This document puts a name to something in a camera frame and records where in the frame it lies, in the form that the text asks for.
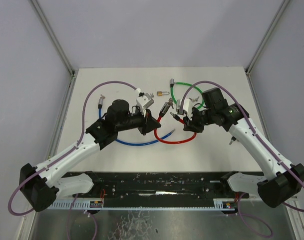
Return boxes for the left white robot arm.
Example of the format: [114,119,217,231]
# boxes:
[19,96,161,212]

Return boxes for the purple cable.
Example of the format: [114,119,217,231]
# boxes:
[8,80,142,240]
[180,80,304,238]

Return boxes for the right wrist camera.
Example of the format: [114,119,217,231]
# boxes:
[176,99,193,120]

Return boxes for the red cable lock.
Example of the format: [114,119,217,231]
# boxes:
[153,101,197,145]

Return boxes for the brass padlock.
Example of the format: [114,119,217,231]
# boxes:
[157,91,170,97]

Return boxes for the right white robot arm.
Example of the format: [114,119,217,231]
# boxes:
[176,87,304,208]

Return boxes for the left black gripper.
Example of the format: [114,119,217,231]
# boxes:
[117,107,162,136]

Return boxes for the green lock keys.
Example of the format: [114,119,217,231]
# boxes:
[189,97,199,103]

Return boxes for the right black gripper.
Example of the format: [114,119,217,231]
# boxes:
[183,106,215,133]

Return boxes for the red lock keys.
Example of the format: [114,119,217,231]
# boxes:
[167,98,174,109]

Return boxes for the black head key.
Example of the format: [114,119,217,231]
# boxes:
[229,136,237,145]

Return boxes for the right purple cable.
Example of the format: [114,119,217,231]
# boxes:
[180,80,304,238]

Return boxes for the blue cable lock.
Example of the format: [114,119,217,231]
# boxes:
[98,94,175,147]

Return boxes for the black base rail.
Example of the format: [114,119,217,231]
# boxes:
[71,171,250,210]

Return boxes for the green cable lock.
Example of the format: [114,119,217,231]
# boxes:
[170,78,205,109]

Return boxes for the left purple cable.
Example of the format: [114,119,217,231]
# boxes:
[8,80,142,240]

